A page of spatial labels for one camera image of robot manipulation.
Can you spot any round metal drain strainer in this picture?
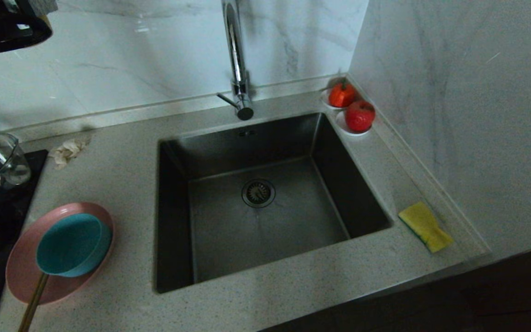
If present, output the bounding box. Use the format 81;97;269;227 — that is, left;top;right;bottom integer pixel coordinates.
241;179;276;208

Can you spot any clear glass pot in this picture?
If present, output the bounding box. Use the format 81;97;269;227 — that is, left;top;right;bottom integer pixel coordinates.
0;133;32;194

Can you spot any chrome faucet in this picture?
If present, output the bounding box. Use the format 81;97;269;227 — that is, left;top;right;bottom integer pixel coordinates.
217;0;255;122

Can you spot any wooden stick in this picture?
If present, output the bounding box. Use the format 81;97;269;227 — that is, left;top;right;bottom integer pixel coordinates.
18;272;50;332

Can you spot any red apple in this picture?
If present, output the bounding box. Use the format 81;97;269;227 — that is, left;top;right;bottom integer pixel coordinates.
344;101;376;133

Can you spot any pink plate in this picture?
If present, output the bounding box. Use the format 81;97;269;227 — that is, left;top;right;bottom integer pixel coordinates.
6;202;115;305

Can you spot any teal bowl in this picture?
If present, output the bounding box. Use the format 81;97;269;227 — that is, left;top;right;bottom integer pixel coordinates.
36;213;112;278

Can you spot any orange-red tomato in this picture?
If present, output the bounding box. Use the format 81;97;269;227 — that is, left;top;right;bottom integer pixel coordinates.
328;79;356;109

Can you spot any small white saucer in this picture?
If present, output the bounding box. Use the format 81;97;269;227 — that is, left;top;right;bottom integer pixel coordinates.
335;112;372;137
319;89;347;111

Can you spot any stainless steel sink basin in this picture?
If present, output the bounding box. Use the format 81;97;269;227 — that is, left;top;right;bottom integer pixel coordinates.
153;112;393;294

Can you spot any yellow sponge green backing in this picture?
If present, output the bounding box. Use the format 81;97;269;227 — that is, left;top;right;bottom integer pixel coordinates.
398;202;454;253

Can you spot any crumpled beige tissue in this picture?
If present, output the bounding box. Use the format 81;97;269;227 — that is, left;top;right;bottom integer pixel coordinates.
50;138;90;170

